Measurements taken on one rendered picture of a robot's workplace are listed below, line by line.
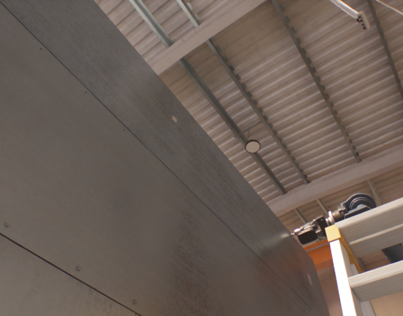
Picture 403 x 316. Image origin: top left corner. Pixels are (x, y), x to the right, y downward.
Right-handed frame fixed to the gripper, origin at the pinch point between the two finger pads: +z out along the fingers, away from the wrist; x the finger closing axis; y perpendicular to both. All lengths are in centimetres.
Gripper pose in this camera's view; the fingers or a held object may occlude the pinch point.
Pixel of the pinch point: (308, 231)
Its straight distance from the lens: 229.5
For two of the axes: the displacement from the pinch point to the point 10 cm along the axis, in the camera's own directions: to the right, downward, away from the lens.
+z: -8.1, 4.5, 3.6
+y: -3.6, 1.0, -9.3
